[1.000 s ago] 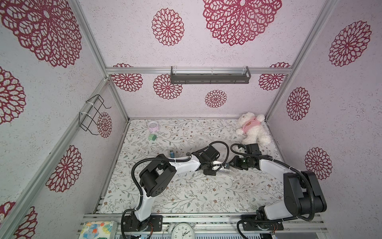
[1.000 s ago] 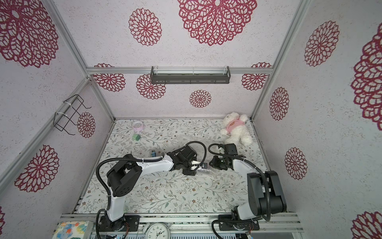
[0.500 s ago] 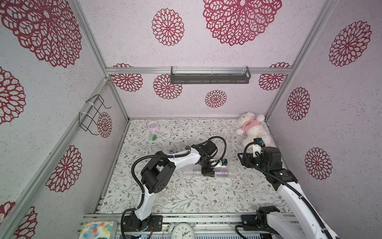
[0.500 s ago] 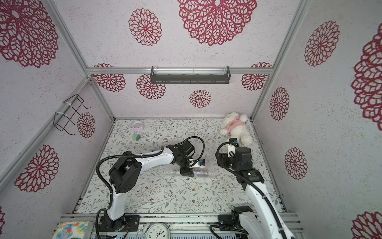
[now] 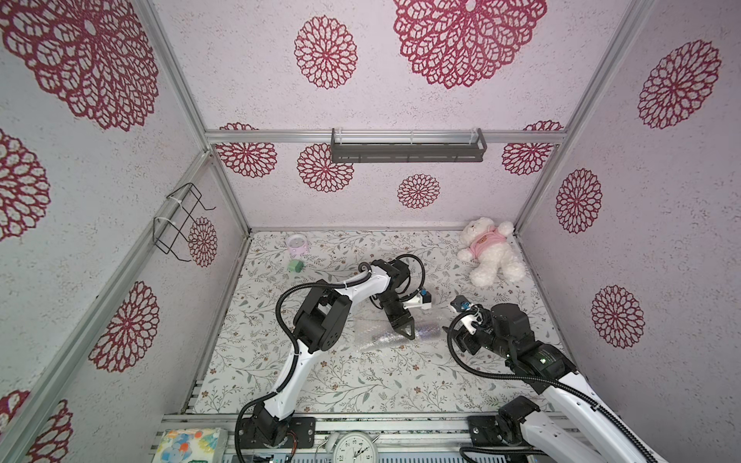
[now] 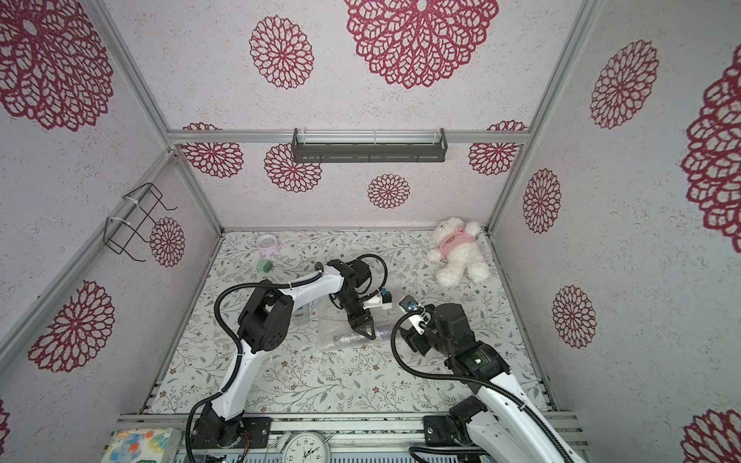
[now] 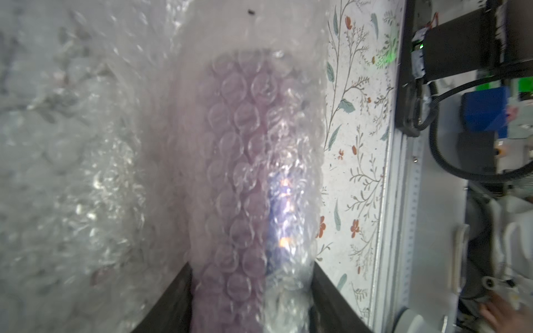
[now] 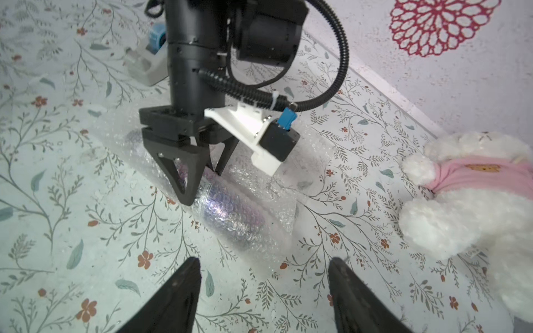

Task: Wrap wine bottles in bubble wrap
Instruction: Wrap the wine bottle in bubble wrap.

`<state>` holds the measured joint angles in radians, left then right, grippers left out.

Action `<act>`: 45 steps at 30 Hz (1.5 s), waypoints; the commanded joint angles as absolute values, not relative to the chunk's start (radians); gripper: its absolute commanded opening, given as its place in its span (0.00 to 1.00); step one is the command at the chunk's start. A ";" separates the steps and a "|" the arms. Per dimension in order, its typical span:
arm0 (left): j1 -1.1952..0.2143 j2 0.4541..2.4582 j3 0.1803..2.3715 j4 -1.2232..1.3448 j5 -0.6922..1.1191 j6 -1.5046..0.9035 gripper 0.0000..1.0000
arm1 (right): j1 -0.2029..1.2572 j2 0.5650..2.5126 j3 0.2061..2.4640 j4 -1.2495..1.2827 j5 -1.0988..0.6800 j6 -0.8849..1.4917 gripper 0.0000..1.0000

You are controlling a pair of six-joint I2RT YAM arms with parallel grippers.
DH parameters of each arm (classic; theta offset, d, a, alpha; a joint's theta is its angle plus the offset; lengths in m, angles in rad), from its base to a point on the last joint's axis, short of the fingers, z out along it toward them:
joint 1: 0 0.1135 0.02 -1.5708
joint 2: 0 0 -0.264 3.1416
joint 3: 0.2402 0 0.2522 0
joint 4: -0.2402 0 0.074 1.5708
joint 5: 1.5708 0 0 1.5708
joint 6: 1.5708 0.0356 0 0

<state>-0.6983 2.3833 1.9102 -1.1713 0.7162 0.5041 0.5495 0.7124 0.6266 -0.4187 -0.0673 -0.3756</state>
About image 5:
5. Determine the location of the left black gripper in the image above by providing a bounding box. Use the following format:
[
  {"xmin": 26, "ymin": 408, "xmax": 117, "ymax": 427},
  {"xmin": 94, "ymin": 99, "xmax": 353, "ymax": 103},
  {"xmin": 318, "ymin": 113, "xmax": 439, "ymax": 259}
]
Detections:
[{"xmin": 377, "ymin": 293, "xmax": 416, "ymax": 343}]

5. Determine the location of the purple glass bottle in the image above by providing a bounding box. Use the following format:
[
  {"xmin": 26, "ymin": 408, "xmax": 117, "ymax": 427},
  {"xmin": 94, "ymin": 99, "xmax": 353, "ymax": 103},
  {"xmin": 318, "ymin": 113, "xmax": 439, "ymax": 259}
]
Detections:
[{"xmin": 369, "ymin": 325, "xmax": 441, "ymax": 348}]

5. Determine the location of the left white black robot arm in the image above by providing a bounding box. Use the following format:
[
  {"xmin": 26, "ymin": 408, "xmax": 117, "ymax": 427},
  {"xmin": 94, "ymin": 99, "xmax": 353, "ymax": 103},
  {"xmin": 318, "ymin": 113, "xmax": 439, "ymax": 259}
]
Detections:
[{"xmin": 253, "ymin": 254, "xmax": 417, "ymax": 422}]

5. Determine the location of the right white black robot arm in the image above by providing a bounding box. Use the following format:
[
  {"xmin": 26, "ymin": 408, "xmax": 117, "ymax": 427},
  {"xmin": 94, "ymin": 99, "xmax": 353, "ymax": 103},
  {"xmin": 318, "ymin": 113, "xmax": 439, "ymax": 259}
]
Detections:
[{"xmin": 444, "ymin": 295, "xmax": 663, "ymax": 462}]

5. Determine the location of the white teddy bear pink shirt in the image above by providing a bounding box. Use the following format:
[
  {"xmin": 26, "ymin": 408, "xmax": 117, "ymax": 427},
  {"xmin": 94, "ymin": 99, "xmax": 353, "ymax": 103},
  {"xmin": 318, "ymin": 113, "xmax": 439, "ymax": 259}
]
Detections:
[{"xmin": 457, "ymin": 217, "xmax": 526, "ymax": 287}]

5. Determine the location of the small green cube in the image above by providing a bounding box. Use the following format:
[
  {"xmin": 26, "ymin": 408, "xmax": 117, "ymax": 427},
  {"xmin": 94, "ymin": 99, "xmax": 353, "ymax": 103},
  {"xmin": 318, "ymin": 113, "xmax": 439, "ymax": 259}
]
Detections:
[{"xmin": 288, "ymin": 259, "xmax": 305, "ymax": 273}]

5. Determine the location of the pink tape roll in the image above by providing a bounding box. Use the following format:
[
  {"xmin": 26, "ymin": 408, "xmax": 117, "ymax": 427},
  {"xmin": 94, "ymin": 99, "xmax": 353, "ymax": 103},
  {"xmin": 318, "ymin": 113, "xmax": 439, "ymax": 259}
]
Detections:
[{"xmin": 286, "ymin": 233, "xmax": 310, "ymax": 259}]

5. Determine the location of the white analog clock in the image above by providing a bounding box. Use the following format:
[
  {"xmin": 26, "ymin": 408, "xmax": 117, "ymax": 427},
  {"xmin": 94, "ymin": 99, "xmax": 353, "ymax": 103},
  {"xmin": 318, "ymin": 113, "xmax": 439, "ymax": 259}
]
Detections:
[{"xmin": 332, "ymin": 431, "xmax": 379, "ymax": 463}]

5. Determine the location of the colourful tissue box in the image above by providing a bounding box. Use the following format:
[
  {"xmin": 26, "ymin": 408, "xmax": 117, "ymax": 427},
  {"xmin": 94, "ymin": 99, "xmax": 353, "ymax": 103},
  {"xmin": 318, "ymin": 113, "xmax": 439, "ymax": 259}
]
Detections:
[{"xmin": 152, "ymin": 428, "xmax": 229, "ymax": 463}]

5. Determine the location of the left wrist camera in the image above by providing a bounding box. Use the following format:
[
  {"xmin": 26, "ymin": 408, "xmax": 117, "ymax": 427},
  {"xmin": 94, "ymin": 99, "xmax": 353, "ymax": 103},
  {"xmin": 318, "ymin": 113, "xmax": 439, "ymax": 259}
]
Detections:
[{"xmin": 403, "ymin": 289, "xmax": 432, "ymax": 311}]

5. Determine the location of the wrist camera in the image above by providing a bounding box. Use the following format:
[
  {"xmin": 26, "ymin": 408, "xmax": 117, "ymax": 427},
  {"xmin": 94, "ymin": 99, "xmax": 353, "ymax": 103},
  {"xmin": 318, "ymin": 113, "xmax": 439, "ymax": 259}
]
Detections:
[
  {"xmin": 403, "ymin": 289, "xmax": 432, "ymax": 311},
  {"xmin": 450, "ymin": 295, "xmax": 479, "ymax": 316}
]

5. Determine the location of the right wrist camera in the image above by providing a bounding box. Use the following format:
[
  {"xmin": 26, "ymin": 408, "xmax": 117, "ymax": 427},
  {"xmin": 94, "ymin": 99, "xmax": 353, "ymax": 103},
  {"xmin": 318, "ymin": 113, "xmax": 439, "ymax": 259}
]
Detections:
[{"xmin": 450, "ymin": 295, "xmax": 479, "ymax": 316}]

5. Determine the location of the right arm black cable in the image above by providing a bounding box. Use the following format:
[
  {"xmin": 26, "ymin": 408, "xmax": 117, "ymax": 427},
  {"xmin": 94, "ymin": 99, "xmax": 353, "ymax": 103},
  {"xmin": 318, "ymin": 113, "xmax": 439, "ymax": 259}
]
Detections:
[{"xmin": 445, "ymin": 309, "xmax": 661, "ymax": 463}]

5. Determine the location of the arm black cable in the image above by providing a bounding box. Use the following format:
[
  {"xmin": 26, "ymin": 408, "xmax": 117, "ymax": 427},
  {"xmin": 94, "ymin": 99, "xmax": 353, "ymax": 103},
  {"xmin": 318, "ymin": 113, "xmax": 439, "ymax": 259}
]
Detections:
[
  {"xmin": 445, "ymin": 309, "xmax": 661, "ymax": 463},
  {"xmin": 233, "ymin": 253, "xmax": 428, "ymax": 463}
]

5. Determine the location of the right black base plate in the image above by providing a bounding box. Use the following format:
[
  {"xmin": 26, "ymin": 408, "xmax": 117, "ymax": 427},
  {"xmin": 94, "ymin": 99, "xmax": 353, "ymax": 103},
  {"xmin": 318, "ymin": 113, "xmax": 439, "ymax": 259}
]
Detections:
[{"xmin": 466, "ymin": 415, "xmax": 522, "ymax": 447}]

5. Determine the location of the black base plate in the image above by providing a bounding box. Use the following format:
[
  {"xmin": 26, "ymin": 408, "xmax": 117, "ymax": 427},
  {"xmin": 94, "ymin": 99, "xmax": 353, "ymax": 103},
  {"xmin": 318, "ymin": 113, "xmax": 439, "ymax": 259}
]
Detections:
[
  {"xmin": 237, "ymin": 417, "xmax": 316, "ymax": 449},
  {"xmin": 466, "ymin": 415, "xmax": 522, "ymax": 447}
]

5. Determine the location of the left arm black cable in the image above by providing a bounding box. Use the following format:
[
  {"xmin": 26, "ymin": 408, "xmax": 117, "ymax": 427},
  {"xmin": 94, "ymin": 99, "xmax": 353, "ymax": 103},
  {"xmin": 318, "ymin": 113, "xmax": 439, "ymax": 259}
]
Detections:
[{"xmin": 233, "ymin": 253, "xmax": 428, "ymax": 463}]

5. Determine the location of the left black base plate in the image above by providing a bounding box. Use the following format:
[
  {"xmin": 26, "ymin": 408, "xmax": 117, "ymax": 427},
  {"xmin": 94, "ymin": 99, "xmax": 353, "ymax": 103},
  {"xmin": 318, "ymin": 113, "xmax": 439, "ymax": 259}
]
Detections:
[{"xmin": 237, "ymin": 417, "xmax": 316, "ymax": 449}]

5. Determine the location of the black wall shelf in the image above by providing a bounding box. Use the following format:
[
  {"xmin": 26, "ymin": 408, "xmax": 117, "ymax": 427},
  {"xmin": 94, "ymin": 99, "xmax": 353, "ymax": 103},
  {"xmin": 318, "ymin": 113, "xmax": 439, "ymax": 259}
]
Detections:
[{"xmin": 330, "ymin": 129, "xmax": 488, "ymax": 164}]

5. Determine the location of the black wire wall rack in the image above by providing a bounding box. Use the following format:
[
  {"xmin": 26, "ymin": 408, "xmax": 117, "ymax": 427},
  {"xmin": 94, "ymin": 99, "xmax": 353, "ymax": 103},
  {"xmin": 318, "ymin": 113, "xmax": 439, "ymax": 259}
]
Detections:
[{"xmin": 151, "ymin": 182, "xmax": 215, "ymax": 262}]

